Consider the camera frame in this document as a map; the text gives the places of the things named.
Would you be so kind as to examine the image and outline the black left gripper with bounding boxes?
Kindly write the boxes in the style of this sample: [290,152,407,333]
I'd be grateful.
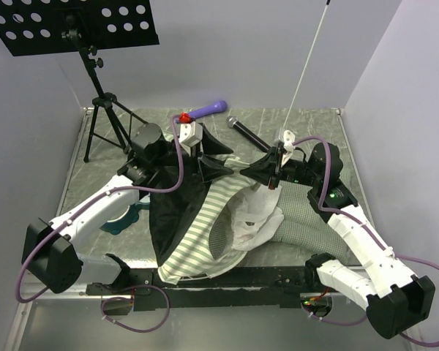
[152,124,234,181]

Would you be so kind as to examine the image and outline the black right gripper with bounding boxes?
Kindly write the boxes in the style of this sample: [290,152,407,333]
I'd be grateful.
[240,147,320,190]

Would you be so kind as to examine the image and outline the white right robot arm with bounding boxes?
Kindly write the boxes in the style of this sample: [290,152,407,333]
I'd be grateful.
[240,142,435,339]

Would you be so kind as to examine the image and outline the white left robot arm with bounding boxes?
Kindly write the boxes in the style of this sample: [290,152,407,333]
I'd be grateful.
[20,122,233,294]

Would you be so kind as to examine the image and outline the teal double pet feeder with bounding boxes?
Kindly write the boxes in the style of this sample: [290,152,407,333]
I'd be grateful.
[100,197,150,235]

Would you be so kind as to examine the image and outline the black handheld microphone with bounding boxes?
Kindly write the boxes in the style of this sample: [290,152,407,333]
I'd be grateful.
[227,116,270,153]

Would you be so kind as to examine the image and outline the purple plastic microphone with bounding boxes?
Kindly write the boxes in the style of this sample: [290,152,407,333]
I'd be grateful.
[187,100,228,120]

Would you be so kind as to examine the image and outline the grey checked cushion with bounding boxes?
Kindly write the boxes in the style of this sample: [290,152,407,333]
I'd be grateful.
[271,182,351,263]

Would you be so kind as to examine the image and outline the black perforated music stand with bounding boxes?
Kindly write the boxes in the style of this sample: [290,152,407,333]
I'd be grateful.
[0,1,160,162]

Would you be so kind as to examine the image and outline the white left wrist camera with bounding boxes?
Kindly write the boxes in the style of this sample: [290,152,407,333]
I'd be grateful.
[179,113,203,155]

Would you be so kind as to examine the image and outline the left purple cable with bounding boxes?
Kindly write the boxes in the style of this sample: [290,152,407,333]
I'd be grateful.
[14,115,186,333]

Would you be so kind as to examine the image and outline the purple cable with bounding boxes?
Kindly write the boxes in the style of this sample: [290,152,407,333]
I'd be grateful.
[292,135,439,347]
[14,115,186,333]

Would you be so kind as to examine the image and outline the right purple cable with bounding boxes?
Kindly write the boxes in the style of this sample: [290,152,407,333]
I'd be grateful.
[292,135,439,347]

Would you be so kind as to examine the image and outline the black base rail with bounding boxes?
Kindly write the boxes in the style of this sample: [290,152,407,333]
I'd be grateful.
[86,266,326,312]

